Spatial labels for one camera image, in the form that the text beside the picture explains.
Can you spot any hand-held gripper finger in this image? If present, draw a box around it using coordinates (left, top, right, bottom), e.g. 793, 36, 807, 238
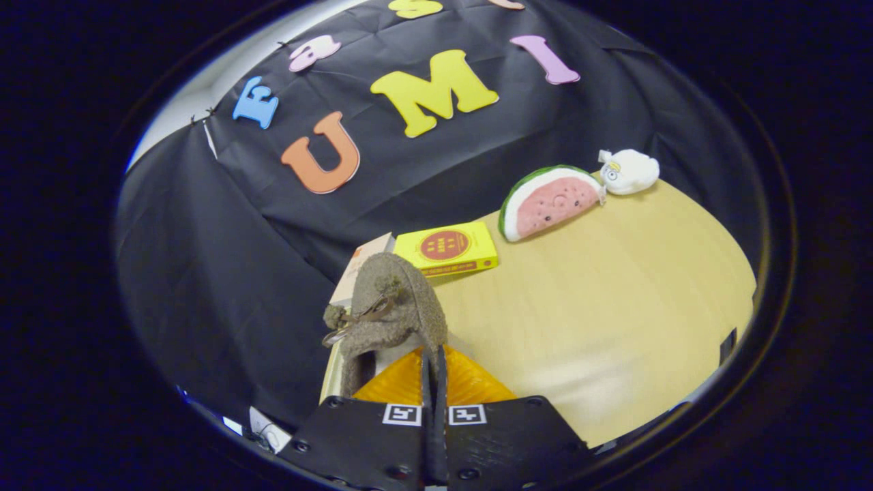
280, 346, 436, 491
435, 344, 591, 491

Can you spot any cream storage box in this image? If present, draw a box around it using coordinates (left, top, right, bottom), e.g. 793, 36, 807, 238
319, 338, 400, 404

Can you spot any brown fuzzy shoe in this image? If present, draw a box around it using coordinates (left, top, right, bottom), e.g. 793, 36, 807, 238
322, 252, 449, 398

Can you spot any small white device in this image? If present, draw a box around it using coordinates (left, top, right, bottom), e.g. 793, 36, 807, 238
248, 406, 293, 455

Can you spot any yellow book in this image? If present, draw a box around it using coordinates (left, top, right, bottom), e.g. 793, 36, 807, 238
394, 221, 499, 278

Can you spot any watermelon slice plush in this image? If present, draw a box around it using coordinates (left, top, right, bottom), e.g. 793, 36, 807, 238
498, 164, 606, 243

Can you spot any white plush toy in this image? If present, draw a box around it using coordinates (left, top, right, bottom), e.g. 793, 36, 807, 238
599, 149, 660, 196

